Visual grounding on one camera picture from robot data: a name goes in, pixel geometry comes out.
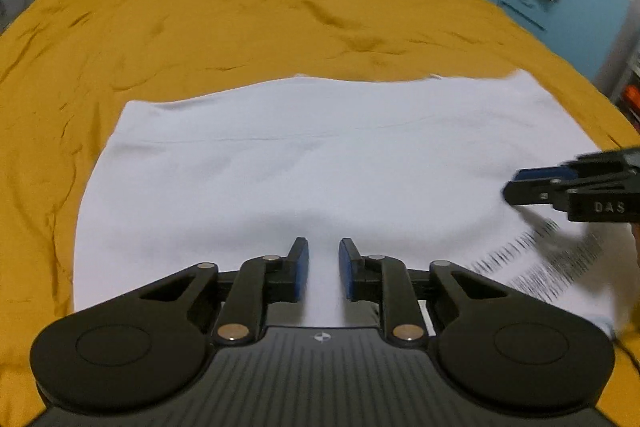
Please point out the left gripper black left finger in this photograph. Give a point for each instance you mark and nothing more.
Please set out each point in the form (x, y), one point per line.
(142, 348)

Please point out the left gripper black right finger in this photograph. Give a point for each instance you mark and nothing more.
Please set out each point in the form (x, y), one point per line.
(497, 347)

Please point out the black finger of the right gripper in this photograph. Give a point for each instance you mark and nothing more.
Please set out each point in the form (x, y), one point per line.
(561, 172)
(538, 192)

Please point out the white printed t-shirt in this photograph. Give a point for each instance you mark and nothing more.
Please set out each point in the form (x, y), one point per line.
(413, 170)

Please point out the shelf with colourful items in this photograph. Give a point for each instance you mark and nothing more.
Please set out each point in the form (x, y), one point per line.
(628, 101)

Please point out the mustard yellow bed cover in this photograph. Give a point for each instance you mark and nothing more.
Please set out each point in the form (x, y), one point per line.
(68, 67)

